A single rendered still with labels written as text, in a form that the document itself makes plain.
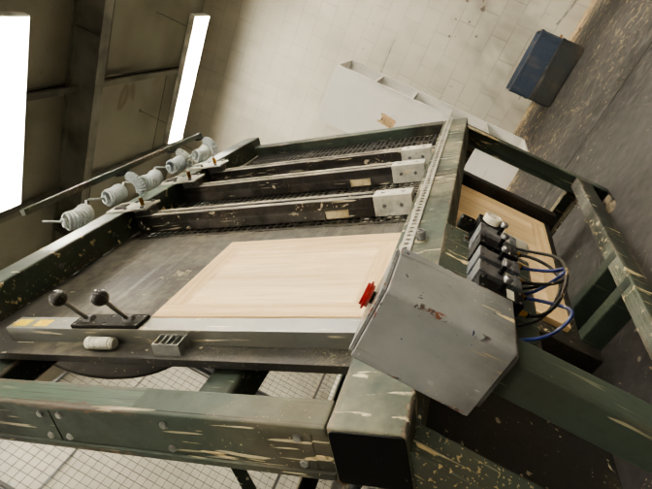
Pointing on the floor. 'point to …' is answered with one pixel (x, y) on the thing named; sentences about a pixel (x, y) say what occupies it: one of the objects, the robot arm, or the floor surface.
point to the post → (580, 404)
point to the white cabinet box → (404, 114)
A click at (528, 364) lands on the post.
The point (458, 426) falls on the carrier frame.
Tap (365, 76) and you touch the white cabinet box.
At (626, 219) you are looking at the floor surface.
